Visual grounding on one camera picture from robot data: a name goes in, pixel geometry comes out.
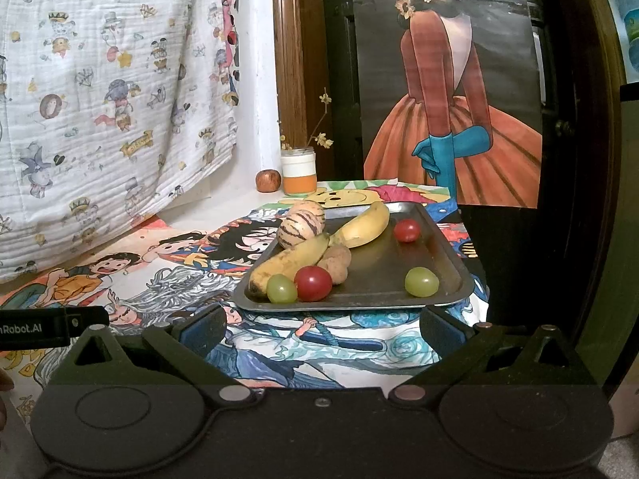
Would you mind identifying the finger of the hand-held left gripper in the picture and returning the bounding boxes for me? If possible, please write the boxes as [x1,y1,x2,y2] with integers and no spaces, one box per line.
[65,306,111,338]

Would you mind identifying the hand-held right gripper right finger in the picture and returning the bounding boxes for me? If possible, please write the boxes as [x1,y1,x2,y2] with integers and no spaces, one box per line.
[389,304,600,407]

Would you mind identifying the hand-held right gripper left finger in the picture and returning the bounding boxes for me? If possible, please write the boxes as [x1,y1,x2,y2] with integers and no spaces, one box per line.
[47,304,258,407]

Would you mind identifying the green grape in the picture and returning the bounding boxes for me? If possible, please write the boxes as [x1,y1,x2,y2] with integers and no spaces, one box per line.
[405,266,441,298]
[266,274,298,305]

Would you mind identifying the metal tray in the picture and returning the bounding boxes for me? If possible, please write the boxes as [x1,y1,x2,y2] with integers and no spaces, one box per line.
[234,201,474,313]

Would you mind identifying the red cherry tomato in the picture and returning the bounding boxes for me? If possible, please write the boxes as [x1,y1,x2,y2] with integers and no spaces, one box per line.
[394,218,421,243]
[294,265,333,303]

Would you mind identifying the brown spotted banana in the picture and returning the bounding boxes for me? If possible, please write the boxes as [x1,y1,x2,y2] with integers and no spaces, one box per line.
[248,234,331,301]

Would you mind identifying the brown potato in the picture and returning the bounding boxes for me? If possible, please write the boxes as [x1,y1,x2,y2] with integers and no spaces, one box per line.
[318,258,349,285]

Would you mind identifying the yellow banana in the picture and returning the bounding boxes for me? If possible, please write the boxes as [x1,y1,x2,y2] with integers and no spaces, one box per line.
[331,200,391,249]

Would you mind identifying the striped pepino melon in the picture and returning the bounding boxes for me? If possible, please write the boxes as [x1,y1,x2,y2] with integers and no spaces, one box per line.
[287,200,326,225]
[277,210,324,251]

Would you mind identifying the cartoon printed tablecloth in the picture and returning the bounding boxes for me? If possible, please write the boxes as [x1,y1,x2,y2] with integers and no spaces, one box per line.
[0,180,492,432]

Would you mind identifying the white and orange jar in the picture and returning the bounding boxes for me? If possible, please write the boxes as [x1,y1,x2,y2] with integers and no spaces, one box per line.
[280,146,318,196]

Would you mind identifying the white printed blanket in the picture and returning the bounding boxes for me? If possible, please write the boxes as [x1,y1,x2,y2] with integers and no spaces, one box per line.
[0,0,240,283]

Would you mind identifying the yellow flower twig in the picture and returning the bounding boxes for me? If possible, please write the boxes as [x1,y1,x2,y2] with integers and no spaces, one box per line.
[280,87,334,151]

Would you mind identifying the dark wooden door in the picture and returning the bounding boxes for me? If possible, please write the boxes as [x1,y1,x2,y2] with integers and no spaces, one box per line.
[319,0,590,330]

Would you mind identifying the pale blue printed sheet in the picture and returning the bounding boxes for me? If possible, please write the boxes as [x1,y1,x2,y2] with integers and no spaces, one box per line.
[601,0,639,83]

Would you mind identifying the wall poster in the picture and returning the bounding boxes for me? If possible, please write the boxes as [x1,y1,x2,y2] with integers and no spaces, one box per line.
[349,0,543,209]

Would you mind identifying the brown wooden door post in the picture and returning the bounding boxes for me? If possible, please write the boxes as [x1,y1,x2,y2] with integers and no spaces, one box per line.
[272,0,325,160]
[574,0,625,385]

